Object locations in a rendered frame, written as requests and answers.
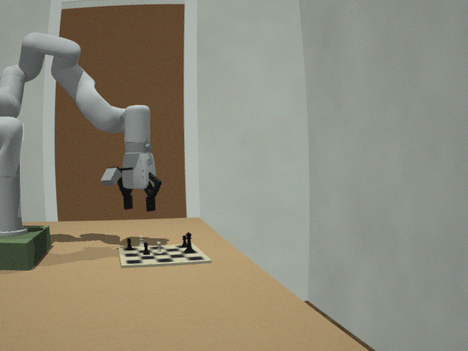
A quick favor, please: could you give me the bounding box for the black and cream chessboard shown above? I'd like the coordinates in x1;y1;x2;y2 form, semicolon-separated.
118;244;212;268

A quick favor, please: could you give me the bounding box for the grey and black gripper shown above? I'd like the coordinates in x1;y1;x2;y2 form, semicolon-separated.
117;151;162;211

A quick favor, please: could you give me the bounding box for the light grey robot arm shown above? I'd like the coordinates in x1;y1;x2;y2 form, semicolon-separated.
0;33;152;236

